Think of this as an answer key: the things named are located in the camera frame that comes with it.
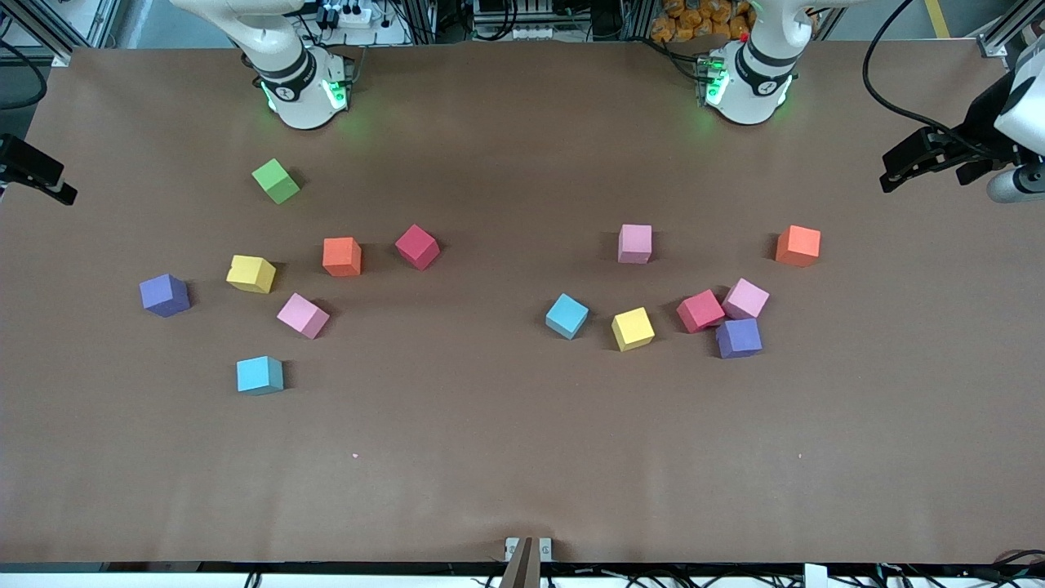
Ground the red foam block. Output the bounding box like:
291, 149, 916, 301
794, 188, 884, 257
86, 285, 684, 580
675, 289, 727, 334
394, 224, 441, 271

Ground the blue foam block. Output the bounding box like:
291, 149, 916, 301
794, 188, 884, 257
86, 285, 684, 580
545, 293, 590, 341
236, 356, 285, 397

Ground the pink foam block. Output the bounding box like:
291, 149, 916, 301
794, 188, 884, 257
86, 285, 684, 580
276, 292, 331, 340
722, 278, 771, 321
617, 224, 654, 265

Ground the purple foam block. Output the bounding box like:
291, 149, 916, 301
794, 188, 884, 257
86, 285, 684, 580
715, 318, 763, 359
139, 274, 191, 319

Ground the orange foam block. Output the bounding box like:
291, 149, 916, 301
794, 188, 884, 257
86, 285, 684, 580
775, 225, 822, 268
322, 237, 362, 278

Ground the yellow foam block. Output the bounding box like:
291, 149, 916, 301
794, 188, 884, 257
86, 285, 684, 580
611, 307, 656, 353
225, 255, 277, 295

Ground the green foam block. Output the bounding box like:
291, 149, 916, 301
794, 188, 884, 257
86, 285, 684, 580
251, 158, 301, 205

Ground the orange snack bag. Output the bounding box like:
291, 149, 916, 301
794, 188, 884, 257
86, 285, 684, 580
651, 0, 756, 43

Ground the white power strip with plugs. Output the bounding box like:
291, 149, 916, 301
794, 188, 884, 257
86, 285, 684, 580
314, 4, 376, 29

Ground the brown paper table cover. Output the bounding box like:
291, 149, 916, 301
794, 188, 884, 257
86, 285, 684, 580
0, 37, 1045, 564

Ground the aluminium frame profile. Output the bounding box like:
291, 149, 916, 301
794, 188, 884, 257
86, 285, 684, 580
0, 0, 123, 68
976, 0, 1045, 58

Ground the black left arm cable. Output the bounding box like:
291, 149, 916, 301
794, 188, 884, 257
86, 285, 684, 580
863, 0, 993, 156

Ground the metal mount bracket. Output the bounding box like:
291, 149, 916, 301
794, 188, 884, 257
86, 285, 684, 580
498, 537, 554, 588

